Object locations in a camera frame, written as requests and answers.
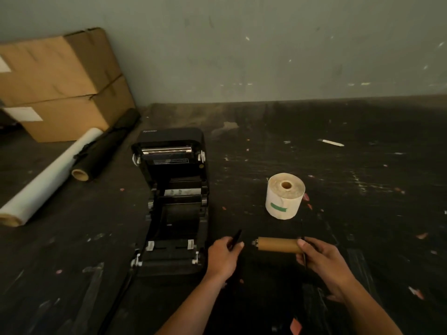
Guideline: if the person's right forearm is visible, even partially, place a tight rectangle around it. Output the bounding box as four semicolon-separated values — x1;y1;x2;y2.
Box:
335;278;404;335

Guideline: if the black label printer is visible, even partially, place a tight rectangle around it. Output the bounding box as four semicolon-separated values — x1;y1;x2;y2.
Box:
130;127;210;277

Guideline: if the black printer cable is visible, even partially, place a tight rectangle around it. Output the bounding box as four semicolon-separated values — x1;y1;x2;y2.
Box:
97;267;137;335

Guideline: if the white label paper roll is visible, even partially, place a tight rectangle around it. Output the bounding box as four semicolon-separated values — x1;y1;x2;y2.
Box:
265;172;306;220

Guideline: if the large brown cardboard box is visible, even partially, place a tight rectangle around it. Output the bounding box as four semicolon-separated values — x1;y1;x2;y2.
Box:
0;28;123;108

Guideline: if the brown cardboard box white label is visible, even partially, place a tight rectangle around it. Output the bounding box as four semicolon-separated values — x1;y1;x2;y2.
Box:
3;75;136;143

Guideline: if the person's right hand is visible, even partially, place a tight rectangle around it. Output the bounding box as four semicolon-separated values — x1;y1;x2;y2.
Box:
296;237;357;304

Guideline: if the black film roll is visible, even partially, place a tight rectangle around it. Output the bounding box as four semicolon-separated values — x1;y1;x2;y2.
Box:
71;108;142;182

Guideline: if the white film roll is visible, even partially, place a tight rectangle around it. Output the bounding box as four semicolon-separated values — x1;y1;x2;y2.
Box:
0;127;104;228

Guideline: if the brown cardboard roll core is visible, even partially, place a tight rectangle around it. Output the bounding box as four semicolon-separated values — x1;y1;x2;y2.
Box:
251;236;304;255

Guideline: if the person's left hand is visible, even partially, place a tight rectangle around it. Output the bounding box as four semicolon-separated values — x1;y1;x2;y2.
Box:
206;236;245;282

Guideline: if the person's left forearm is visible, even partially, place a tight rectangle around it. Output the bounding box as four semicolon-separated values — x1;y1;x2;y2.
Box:
155;272;228;335

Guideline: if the black plastic spool flange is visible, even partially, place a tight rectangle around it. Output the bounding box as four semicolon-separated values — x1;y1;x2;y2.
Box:
227;229;242;251

